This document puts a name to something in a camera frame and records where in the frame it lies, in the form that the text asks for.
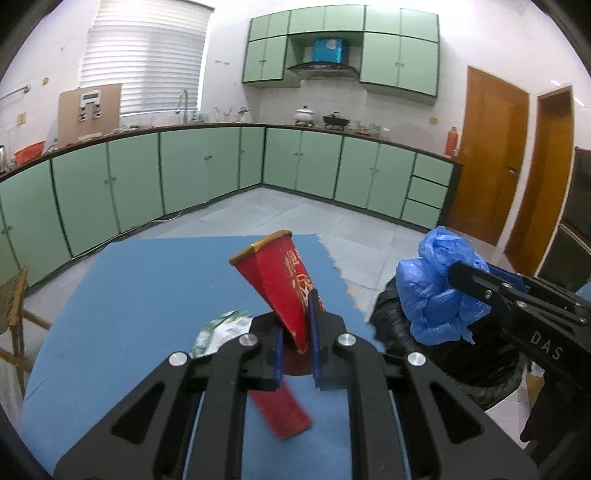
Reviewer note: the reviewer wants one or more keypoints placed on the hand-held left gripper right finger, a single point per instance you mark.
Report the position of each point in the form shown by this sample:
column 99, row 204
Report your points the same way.
column 316, row 339

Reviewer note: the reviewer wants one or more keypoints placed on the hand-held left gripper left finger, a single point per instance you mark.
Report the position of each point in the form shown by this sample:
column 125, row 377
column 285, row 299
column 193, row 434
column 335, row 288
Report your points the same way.
column 278, row 357

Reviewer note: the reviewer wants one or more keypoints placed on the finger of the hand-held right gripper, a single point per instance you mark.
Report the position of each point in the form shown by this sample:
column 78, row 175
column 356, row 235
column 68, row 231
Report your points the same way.
column 471, row 279
column 510, row 277

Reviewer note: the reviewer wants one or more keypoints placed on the blue plastic bag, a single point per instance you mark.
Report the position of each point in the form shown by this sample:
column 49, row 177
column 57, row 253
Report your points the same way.
column 429, row 295

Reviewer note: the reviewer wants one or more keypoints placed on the red crushed paper cup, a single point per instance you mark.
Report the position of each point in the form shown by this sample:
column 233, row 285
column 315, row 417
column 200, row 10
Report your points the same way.
column 272, row 286

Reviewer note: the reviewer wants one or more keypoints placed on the black trash bag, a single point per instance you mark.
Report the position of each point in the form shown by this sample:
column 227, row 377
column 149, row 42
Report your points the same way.
column 461, row 364

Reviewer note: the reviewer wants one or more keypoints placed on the green white crumpled wrapper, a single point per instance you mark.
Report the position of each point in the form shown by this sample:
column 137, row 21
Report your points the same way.
column 217, row 332

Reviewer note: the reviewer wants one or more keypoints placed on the black glass cabinet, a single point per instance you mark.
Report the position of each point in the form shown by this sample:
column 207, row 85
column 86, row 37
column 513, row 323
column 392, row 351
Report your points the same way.
column 572, row 221

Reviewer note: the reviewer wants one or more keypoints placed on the wooden door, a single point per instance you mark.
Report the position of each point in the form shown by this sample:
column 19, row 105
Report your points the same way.
column 489, row 152
column 549, row 184

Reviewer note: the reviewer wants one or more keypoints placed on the red thermos bottle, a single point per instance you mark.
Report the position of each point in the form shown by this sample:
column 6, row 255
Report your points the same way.
column 452, row 141

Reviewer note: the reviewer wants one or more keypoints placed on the blue table cloth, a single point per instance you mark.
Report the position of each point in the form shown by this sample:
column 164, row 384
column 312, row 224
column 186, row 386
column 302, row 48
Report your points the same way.
column 138, row 286

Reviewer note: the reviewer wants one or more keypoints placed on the row of glass jars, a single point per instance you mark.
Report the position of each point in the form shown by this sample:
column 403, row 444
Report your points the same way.
column 369, row 130

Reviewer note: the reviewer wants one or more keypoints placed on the black wok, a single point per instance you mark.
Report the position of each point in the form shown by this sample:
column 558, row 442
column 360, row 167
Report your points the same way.
column 336, row 120

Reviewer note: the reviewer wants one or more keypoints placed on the green base cabinets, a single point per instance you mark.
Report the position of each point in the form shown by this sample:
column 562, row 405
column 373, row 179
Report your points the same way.
column 184, row 170

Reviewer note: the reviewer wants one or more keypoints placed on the white cooking pot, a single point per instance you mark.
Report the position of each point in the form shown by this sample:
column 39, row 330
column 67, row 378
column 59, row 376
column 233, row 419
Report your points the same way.
column 305, row 115

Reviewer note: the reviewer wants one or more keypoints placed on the utensil holder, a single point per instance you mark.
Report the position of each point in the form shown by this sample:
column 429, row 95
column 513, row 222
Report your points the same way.
column 222, row 115

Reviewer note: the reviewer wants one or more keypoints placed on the range hood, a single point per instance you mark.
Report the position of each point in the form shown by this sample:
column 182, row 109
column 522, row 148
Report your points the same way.
column 323, row 70

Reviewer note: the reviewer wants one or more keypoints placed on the wooden chair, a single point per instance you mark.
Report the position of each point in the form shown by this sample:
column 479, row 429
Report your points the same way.
column 16, row 314

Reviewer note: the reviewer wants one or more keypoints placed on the blue box above hood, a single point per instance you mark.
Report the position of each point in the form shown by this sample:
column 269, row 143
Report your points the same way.
column 330, row 50

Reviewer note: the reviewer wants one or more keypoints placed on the metal kitchen faucet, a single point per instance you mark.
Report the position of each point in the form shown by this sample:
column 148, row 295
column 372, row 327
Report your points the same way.
column 181, row 99

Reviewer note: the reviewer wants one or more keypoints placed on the cardboard box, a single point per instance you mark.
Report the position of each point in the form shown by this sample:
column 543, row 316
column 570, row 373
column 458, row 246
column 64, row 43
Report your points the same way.
column 111, row 115

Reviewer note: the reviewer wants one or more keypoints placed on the white device on cardboard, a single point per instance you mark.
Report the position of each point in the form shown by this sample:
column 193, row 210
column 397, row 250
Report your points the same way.
column 90, row 99

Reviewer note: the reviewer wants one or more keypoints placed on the red plastic basin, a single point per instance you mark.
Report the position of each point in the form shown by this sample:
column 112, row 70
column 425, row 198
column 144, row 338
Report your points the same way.
column 30, row 152

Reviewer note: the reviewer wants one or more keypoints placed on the white window blind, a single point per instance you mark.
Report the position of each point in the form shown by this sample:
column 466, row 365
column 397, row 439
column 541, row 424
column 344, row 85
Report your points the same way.
column 147, row 55

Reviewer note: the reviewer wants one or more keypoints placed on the green wall cabinets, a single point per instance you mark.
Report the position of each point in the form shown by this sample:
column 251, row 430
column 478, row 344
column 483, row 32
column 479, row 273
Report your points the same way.
column 397, row 55

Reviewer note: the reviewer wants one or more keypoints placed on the metal towel rail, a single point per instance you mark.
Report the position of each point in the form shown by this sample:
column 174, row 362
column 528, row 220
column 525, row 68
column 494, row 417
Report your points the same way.
column 16, row 91

